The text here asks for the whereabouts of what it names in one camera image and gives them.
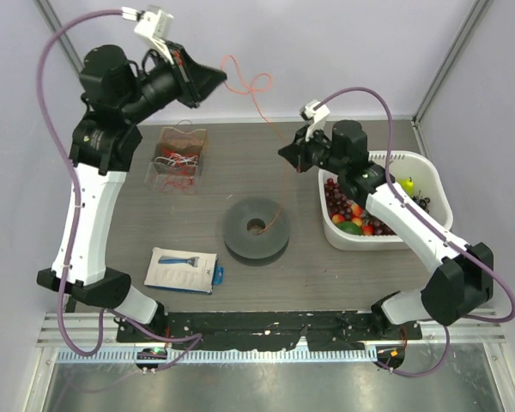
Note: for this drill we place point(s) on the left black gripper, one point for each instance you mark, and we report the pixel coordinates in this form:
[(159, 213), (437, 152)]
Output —
[(195, 81)]

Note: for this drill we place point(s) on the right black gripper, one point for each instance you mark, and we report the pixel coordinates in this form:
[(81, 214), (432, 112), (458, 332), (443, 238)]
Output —
[(298, 153)]

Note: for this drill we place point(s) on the white plastic basket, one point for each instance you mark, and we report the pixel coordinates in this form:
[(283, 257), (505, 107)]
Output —
[(402, 164)]

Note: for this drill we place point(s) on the grey cable spool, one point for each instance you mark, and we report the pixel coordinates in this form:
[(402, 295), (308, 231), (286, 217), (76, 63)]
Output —
[(255, 232)]

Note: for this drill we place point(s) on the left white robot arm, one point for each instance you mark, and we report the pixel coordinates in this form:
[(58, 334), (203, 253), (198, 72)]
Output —
[(118, 94)]

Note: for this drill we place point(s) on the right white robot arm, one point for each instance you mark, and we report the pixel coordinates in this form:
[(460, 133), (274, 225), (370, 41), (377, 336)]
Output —
[(459, 281)]

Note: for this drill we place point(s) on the red grape bunch left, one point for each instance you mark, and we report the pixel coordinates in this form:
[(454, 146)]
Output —
[(335, 200)]

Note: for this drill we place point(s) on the green avocado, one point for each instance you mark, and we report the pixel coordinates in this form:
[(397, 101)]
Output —
[(350, 228)]

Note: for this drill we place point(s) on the small peach fruits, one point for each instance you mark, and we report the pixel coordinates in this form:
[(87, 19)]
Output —
[(348, 215)]

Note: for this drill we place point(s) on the green pear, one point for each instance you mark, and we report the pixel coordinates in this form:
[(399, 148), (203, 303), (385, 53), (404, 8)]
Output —
[(408, 186)]

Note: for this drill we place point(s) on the dark grape bunch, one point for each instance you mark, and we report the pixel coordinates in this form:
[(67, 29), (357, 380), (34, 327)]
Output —
[(422, 202)]

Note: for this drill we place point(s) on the blue razor package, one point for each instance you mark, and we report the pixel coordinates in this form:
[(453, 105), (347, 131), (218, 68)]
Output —
[(184, 271)]

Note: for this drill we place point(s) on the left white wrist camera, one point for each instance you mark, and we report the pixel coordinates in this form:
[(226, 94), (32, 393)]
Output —
[(152, 25)]

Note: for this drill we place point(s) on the clear cable box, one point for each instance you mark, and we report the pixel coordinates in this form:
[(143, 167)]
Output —
[(176, 165)]

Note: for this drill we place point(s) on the aluminium frame rail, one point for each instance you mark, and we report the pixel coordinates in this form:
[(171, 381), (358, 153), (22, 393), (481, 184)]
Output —
[(82, 329)]

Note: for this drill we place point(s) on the white slotted cable duct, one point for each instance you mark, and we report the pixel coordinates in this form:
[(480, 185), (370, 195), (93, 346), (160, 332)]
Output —
[(299, 354)]

